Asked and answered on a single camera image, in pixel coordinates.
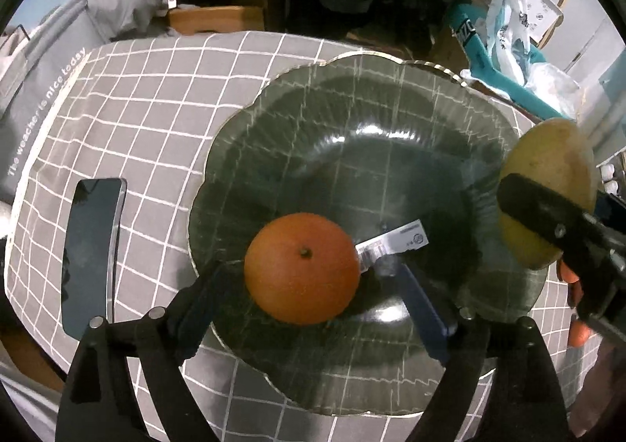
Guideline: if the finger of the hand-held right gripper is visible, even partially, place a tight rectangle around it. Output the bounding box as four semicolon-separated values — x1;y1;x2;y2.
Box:
594;192;626;234
496;173;596;257

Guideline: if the grey jacket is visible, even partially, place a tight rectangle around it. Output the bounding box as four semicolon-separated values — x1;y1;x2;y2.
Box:
81;0;172;44

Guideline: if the grey checked tablecloth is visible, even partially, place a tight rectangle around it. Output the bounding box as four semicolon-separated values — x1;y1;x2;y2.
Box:
2;30;602;442

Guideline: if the grey printed tote bag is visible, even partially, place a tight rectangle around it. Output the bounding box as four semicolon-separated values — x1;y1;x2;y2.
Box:
0;0;99;193

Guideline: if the black smartphone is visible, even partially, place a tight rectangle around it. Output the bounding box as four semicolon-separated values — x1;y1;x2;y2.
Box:
61;178;129;340

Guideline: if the white printed box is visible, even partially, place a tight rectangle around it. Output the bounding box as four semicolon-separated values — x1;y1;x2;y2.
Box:
518;0;564;45

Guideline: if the teal box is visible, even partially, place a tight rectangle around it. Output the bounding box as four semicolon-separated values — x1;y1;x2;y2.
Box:
447;3;578;122

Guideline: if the shoe rack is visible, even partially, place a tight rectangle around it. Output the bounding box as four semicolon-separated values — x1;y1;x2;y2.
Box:
594;144;626;198

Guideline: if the white barcode label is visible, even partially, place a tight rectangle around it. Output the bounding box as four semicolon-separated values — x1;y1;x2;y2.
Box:
354;219;431;273

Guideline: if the white printed plastic bag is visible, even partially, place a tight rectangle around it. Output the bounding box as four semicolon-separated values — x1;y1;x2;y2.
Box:
477;0;536;81

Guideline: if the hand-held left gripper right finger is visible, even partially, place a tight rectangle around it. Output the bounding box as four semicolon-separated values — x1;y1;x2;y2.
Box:
372;259;573;442

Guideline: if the scalloped dark glass plate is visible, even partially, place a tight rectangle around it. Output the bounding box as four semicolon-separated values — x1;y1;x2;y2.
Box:
187;52;549;417

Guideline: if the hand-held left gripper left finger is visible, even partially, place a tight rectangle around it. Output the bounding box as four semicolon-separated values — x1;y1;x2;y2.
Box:
55;261;245;442

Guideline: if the clear plastic bag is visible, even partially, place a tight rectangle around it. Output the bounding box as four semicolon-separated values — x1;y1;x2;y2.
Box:
525;61;584;120

